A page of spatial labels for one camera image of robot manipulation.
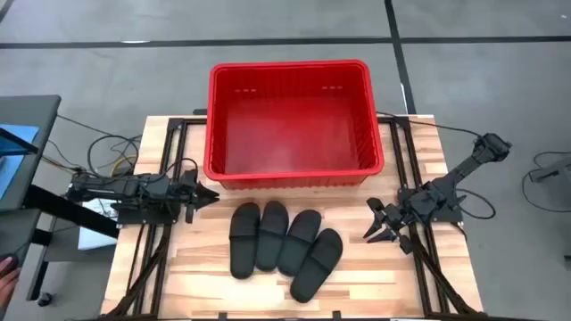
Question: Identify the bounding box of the blue lit screen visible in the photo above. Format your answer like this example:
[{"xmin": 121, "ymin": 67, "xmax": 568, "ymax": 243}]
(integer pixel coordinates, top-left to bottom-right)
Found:
[{"xmin": 0, "ymin": 123, "xmax": 40, "ymax": 200}]

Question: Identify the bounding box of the person's hand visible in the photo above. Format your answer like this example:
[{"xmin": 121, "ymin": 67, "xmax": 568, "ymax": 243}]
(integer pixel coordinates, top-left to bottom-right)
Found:
[{"xmin": 0, "ymin": 256, "xmax": 21, "ymax": 309}]

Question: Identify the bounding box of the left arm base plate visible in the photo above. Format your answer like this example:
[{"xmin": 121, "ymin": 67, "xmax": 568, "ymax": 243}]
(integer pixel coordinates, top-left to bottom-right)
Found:
[{"xmin": 116, "ymin": 202, "xmax": 179, "ymax": 226}]

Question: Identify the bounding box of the grey desk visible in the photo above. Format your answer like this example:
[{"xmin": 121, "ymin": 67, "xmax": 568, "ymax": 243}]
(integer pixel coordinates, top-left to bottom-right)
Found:
[{"xmin": 0, "ymin": 94, "xmax": 62, "ymax": 304}]

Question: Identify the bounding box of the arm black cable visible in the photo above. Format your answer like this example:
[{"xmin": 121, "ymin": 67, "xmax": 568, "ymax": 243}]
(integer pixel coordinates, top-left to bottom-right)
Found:
[
  {"xmin": 377, "ymin": 111, "xmax": 485, "ymax": 139},
  {"xmin": 161, "ymin": 156, "xmax": 200, "ymax": 180}
]

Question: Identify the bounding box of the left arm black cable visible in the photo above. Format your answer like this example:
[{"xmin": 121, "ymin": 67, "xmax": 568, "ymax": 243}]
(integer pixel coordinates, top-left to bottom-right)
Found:
[{"xmin": 161, "ymin": 156, "xmax": 200, "ymax": 180}]

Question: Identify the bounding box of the black rubber slide sandal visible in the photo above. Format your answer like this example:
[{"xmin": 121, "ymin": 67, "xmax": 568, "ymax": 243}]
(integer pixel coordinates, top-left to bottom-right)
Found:
[
  {"xmin": 254, "ymin": 200, "xmax": 290, "ymax": 273},
  {"xmin": 228, "ymin": 202, "xmax": 261, "ymax": 281},
  {"xmin": 289, "ymin": 227, "xmax": 344, "ymax": 304},
  {"xmin": 277, "ymin": 209, "xmax": 323, "ymax": 277}
]

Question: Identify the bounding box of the red plastic bin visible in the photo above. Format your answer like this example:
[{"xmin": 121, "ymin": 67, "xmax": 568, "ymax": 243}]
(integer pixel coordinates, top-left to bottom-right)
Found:
[{"xmin": 203, "ymin": 59, "xmax": 385, "ymax": 191}]

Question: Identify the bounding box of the white box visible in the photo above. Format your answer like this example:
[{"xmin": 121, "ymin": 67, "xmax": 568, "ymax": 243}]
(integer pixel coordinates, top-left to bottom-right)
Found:
[{"xmin": 78, "ymin": 198, "xmax": 120, "ymax": 251}]

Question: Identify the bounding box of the black looped floor cable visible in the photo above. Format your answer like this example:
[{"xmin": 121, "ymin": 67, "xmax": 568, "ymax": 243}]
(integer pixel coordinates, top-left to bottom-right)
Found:
[{"xmin": 520, "ymin": 150, "xmax": 571, "ymax": 214}]

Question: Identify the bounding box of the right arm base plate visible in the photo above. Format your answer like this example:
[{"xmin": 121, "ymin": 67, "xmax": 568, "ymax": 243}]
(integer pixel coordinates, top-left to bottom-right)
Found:
[{"xmin": 399, "ymin": 186, "xmax": 465, "ymax": 224}]

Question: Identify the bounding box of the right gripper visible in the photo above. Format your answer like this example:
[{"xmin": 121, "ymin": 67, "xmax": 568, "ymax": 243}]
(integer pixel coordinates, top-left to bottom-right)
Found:
[{"xmin": 362, "ymin": 194, "xmax": 430, "ymax": 256}]

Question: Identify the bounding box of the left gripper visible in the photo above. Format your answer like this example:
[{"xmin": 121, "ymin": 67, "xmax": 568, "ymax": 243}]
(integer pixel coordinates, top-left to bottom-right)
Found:
[{"xmin": 176, "ymin": 168, "xmax": 220, "ymax": 225}]

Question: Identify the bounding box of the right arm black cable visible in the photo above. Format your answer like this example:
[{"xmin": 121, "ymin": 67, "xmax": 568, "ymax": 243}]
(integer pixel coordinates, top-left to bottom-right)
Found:
[{"xmin": 377, "ymin": 111, "xmax": 485, "ymax": 139}]

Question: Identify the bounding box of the yellow cable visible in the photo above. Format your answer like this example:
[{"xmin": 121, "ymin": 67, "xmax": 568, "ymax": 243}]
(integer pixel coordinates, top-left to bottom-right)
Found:
[{"xmin": 111, "ymin": 153, "xmax": 139, "ymax": 177}]

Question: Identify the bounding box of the black desk frame beam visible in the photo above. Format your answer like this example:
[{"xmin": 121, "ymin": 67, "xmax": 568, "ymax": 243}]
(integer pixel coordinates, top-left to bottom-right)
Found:
[{"xmin": 24, "ymin": 185, "xmax": 121, "ymax": 240}]

